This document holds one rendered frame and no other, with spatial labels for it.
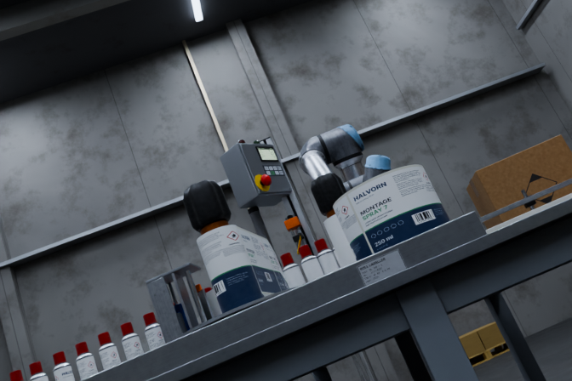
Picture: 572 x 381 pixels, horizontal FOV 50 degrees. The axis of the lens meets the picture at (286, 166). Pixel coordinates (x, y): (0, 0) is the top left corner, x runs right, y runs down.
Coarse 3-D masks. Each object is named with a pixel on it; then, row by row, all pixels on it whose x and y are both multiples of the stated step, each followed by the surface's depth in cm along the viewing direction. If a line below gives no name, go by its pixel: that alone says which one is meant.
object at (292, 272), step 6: (282, 258) 181; (288, 258) 180; (288, 264) 180; (294, 264) 179; (288, 270) 178; (294, 270) 178; (300, 270) 180; (288, 276) 178; (294, 276) 177; (300, 276) 178; (288, 282) 178; (294, 282) 177; (300, 282) 177
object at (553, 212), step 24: (552, 216) 92; (480, 240) 93; (504, 240) 92; (432, 264) 93; (456, 264) 98; (384, 288) 93; (312, 312) 93; (336, 312) 93; (264, 336) 94; (288, 336) 97; (216, 360) 94
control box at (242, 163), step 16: (240, 144) 194; (256, 144) 200; (224, 160) 197; (240, 160) 193; (256, 160) 195; (240, 176) 193; (256, 176) 191; (272, 176) 197; (240, 192) 193; (256, 192) 188; (272, 192) 193; (288, 192) 199
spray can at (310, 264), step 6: (306, 246) 180; (300, 252) 180; (306, 252) 180; (306, 258) 179; (312, 258) 178; (306, 264) 178; (312, 264) 177; (318, 264) 178; (306, 270) 178; (312, 270) 177; (318, 270) 177; (306, 276) 178; (312, 276) 176; (318, 276) 176
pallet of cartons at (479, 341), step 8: (480, 328) 880; (488, 328) 860; (496, 328) 861; (464, 336) 856; (472, 336) 852; (480, 336) 855; (488, 336) 856; (496, 336) 857; (464, 344) 847; (472, 344) 848; (480, 344) 849; (488, 344) 851; (496, 344) 853; (504, 344) 890; (472, 352) 844; (480, 352) 845; (488, 352) 847; (496, 352) 880; (504, 352) 849; (472, 360) 904; (480, 360) 873; (488, 360) 843
